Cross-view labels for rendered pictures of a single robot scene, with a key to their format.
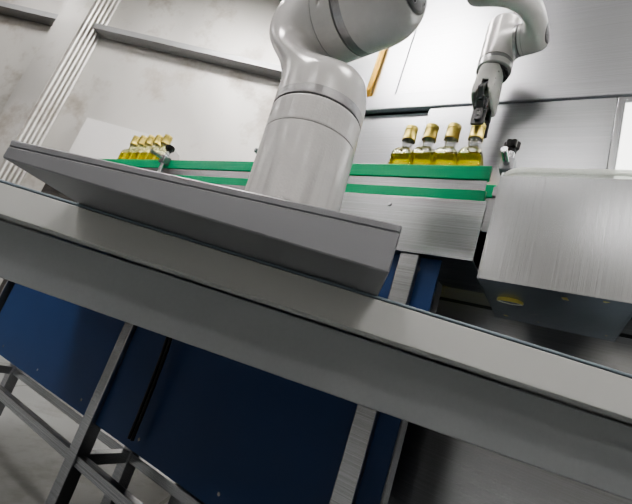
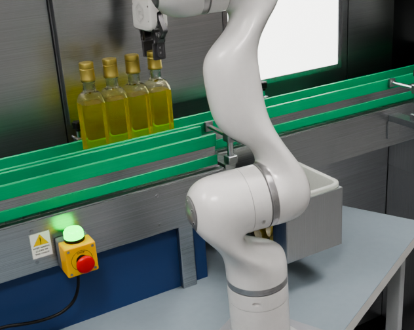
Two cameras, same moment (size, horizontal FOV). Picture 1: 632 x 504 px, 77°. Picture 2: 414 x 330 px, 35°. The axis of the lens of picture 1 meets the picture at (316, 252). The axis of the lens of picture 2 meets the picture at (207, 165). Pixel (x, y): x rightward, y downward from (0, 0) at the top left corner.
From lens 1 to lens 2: 144 cm
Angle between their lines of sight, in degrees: 71
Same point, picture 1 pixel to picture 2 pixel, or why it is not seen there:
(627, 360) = not seen: hidden behind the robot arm
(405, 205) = (169, 192)
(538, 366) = (357, 318)
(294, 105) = (279, 298)
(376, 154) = not seen: outside the picture
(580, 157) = (206, 36)
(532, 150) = (171, 35)
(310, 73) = (281, 277)
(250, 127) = not seen: outside the picture
